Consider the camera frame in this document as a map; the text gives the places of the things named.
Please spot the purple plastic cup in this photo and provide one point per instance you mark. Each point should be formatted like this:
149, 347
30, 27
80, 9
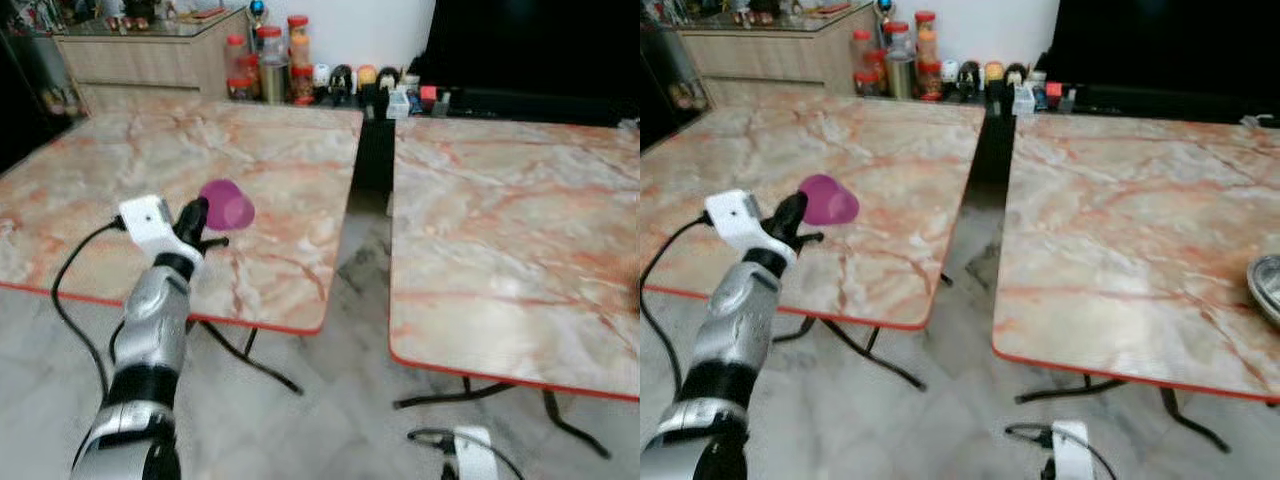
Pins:
230, 206
832, 202

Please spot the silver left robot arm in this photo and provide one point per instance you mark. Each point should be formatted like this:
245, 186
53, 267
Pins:
735, 320
150, 325

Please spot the marble folding table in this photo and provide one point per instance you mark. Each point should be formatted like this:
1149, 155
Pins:
830, 160
180, 170
1130, 240
510, 250

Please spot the steel tumbler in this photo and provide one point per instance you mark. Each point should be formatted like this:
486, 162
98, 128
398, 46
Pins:
274, 83
902, 78

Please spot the light wooden cabinet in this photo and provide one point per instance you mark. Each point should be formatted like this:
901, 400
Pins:
770, 58
150, 62

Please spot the clear jar with red lid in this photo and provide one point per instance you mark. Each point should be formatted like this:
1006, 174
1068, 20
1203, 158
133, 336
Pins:
899, 43
270, 47

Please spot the white figurine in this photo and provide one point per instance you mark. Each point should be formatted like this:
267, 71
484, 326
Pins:
950, 76
321, 80

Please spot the tall orange jar red lid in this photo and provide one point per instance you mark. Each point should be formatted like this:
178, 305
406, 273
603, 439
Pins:
928, 50
300, 55

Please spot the dark glass display cabinet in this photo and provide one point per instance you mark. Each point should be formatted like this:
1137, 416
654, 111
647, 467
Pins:
30, 80
665, 70

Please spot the black figurine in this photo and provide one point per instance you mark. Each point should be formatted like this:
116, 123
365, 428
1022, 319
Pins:
341, 82
970, 80

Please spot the blue ball ornament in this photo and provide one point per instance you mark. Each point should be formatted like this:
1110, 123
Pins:
257, 11
884, 8

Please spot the orange figurine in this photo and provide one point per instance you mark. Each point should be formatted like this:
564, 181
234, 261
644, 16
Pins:
994, 73
367, 76

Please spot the small white box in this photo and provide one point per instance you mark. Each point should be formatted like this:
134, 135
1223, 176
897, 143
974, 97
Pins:
398, 105
1024, 100

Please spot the small red block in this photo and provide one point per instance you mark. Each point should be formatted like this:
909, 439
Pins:
1054, 89
428, 93

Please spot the black television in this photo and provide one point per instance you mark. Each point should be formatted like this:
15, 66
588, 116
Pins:
530, 50
1160, 50

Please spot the steel bowl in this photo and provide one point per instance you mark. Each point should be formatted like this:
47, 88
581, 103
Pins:
1268, 290

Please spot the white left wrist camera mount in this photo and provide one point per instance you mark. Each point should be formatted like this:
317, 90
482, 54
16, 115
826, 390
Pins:
150, 222
738, 218

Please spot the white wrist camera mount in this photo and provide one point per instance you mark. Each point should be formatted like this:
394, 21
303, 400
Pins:
738, 218
1070, 452
150, 222
475, 455

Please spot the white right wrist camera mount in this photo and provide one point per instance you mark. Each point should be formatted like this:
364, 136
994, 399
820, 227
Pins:
475, 455
1070, 452

